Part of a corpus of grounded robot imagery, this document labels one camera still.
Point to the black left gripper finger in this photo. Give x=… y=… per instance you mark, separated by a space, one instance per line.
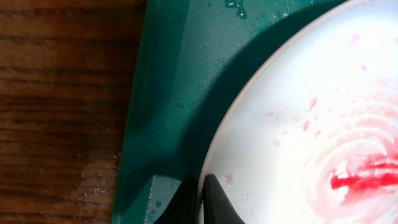
x=217 y=208

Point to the light blue plate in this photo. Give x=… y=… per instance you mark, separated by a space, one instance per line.
x=312 y=137

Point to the teal plastic tray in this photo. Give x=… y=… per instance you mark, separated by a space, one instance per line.
x=195 y=57

